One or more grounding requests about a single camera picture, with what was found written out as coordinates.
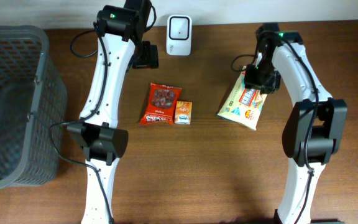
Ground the white barcode scanner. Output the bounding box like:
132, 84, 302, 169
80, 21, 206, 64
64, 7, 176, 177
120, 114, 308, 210
166, 15, 193, 56

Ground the yellow snack bag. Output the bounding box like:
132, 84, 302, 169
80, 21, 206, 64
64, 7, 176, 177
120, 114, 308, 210
218, 71, 267, 131

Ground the orange tissue pack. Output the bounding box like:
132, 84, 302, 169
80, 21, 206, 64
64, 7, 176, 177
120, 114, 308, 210
174, 101, 192, 124

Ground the red snack bag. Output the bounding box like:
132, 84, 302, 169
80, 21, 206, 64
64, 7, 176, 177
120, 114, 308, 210
140, 83, 182, 125

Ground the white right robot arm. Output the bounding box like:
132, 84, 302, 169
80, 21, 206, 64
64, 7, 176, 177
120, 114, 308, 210
244, 23, 347, 223

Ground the grey plastic basket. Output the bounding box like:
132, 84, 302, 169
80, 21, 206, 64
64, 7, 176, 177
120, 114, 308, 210
0, 26, 68, 189

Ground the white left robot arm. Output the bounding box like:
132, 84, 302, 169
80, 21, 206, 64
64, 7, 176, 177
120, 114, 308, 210
65, 0, 158, 223

